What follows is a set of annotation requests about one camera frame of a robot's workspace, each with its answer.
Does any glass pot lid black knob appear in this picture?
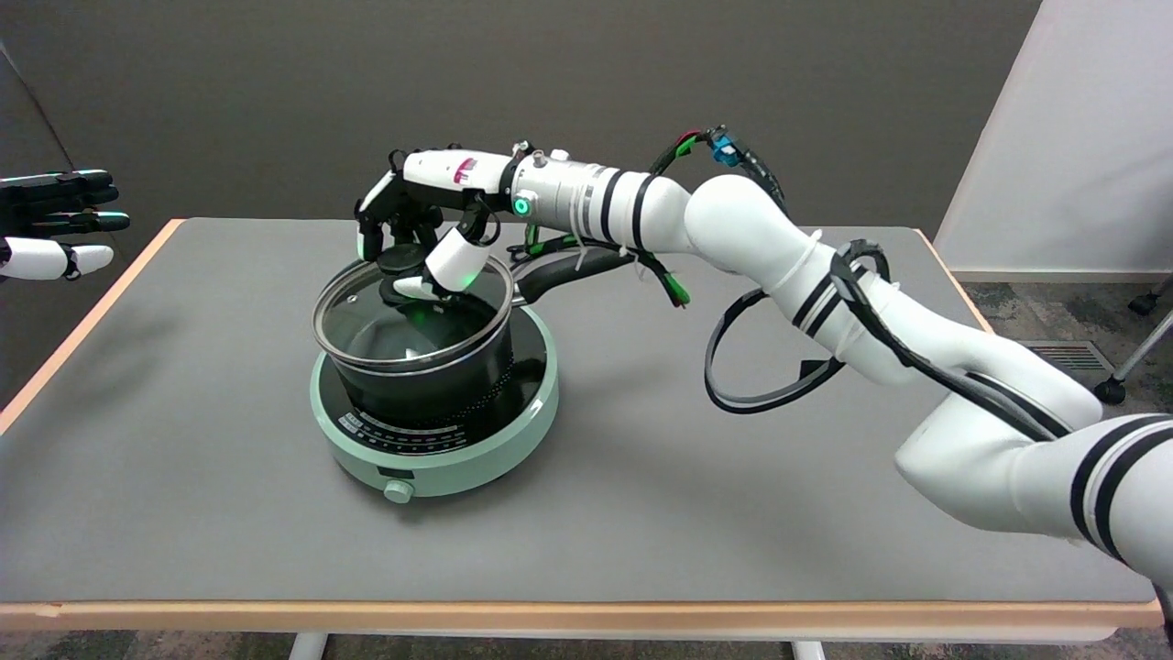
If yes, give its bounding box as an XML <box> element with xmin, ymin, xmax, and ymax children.
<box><xmin>312</xmin><ymin>257</ymin><xmax>514</xmax><ymax>375</ymax></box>

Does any floor air vent grille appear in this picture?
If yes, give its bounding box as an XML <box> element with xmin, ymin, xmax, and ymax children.
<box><xmin>1019</xmin><ymin>341</ymin><xmax>1114</xmax><ymax>375</ymax></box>

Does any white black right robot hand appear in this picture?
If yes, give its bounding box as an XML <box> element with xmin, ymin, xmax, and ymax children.
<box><xmin>356</xmin><ymin>145</ymin><xmax>519</xmax><ymax>302</ymax></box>

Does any black soup pot with handle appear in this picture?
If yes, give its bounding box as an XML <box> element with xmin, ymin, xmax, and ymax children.
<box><xmin>312</xmin><ymin>246</ymin><xmax>642</xmax><ymax>427</ymax></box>

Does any green round induction cooker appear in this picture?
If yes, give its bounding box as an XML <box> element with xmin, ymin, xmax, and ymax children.
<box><xmin>309</xmin><ymin>307</ymin><xmax>560</xmax><ymax>507</ymax></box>

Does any chair leg with black caster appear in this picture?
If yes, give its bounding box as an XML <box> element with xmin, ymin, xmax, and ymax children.
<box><xmin>1095</xmin><ymin>310</ymin><xmax>1173</xmax><ymax>406</ymax></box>
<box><xmin>1129</xmin><ymin>275</ymin><xmax>1173</xmax><ymax>317</ymax></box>

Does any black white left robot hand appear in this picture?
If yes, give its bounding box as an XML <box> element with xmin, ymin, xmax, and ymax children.
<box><xmin>0</xmin><ymin>170</ymin><xmax>131</xmax><ymax>283</ymax></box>

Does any gray table mat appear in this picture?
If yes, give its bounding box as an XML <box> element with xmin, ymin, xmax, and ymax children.
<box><xmin>0</xmin><ymin>218</ymin><xmax>1157</xmax><ymax>604</ymax></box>

